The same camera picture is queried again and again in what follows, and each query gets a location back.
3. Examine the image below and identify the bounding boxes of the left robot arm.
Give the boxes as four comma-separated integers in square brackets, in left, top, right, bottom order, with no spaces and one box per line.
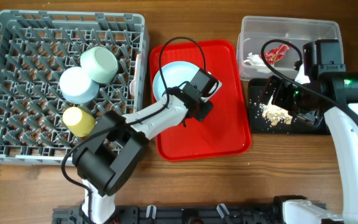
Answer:
[73,85,215,223]

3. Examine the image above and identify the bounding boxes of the red plastic tray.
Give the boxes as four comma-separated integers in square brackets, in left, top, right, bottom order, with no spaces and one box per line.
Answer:
[149,40,252,161]

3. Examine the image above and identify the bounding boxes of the large light blue plate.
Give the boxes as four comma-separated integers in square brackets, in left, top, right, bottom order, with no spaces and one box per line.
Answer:
[152,61,200,101]

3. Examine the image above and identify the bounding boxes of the yellow plastic cup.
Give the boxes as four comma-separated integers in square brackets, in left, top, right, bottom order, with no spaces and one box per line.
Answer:
[62,107,95,138]

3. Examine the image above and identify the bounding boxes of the rice and peanut leftovers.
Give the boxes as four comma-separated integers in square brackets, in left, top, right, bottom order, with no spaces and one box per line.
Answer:
[259,97,293,126]

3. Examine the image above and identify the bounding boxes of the light green bowl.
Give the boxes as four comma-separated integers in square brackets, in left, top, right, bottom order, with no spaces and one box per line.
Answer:
[80,46,119,84]

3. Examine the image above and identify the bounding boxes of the small light blue saucer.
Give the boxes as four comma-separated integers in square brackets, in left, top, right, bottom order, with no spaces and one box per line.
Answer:
[59,67,99,104]

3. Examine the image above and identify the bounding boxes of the black food waste tray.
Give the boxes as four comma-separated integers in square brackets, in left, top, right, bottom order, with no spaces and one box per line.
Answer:
[248,78,330,135]

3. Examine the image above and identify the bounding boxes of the clear plastic bin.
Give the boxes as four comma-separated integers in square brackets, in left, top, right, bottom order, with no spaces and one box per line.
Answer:
[236,16,342,81]

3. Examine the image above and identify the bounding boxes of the grey dishwasher rack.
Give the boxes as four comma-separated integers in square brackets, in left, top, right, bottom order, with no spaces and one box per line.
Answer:
[0,10,150,166]

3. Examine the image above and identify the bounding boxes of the red snack wrapper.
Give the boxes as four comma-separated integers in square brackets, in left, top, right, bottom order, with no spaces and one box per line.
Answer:
[264,44,291,66]

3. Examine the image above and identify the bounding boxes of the crumpled white tissue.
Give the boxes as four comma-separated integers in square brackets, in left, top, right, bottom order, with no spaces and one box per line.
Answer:
[243,53,266,67]

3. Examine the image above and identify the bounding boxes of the white plastic fork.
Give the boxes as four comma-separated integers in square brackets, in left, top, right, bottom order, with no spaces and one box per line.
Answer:
[129,54,141,97]

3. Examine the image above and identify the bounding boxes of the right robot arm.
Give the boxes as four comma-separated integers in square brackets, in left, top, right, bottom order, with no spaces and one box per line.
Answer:
[261,72,358,223]

